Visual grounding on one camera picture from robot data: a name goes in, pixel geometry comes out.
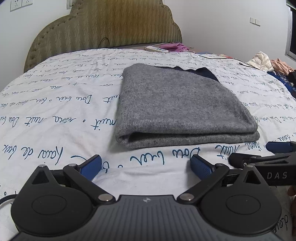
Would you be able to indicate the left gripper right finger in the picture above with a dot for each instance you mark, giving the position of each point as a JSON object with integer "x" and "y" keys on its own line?
{"x": 220, "y": 184}

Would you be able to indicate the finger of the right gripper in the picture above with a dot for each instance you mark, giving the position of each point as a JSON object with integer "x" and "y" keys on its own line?
{"x": 241, "y": 160}
{"x": 281, "y": 147}

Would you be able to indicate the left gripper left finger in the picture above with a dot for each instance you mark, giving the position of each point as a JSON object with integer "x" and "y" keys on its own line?
{"x": 71, "y": 185}

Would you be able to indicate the grey knit sweater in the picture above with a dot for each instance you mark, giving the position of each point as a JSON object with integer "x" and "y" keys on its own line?
{"x": 163, "y": 106}

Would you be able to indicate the person's right hand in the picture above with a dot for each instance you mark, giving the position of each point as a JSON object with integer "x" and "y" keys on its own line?
{"x": 292, "y": 193}

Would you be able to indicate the white bedsheet with blue script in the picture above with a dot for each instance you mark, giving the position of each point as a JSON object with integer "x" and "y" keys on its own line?
{"x": 63, "y": 111}

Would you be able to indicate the dark blue garment at edge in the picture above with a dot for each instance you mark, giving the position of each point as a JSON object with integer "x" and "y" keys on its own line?
{"x": 283, "y": 79}

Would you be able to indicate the pink peach garment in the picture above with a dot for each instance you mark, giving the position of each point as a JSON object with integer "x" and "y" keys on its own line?
{"x": 281, "y": 66}

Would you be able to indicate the cream white garment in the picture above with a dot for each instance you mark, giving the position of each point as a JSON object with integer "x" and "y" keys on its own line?
{"x": 261, "y": 61}

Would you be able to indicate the purple garment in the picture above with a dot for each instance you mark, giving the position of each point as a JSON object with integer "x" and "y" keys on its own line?
{"x": 175, "y": 47}

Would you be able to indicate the olive upholstered headboard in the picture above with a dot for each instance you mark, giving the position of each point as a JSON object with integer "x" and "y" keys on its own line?
{"x": 104, "y": 24}

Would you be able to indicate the window with grey frame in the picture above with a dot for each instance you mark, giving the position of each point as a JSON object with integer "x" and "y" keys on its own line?
{"x": 290, "y": 47}

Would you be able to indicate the white wall switch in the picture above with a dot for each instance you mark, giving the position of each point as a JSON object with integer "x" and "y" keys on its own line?
{"x": 254, "y": 21}

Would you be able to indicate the white wall socket pair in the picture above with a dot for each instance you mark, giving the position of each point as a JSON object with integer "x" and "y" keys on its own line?
{"x": 17, "y": 4}

